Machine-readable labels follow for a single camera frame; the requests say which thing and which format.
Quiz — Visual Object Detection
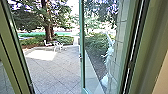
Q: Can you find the green framed glass door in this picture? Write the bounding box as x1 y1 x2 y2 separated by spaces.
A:
78 0 148 94

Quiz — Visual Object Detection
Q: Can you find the green hedge bush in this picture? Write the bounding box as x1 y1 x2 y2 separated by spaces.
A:
84 32 111 58

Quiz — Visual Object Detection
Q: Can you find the low green hedge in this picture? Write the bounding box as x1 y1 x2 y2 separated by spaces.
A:
19 34 75 48

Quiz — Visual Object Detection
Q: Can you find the pale outdoor bench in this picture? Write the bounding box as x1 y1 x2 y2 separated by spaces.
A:
43 39 54 48

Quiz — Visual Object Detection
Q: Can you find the leafy tree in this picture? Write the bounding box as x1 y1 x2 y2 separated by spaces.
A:
8 0 75 43

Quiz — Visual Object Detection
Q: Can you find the green framed glass window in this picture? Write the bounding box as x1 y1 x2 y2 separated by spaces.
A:
0 0 36 94

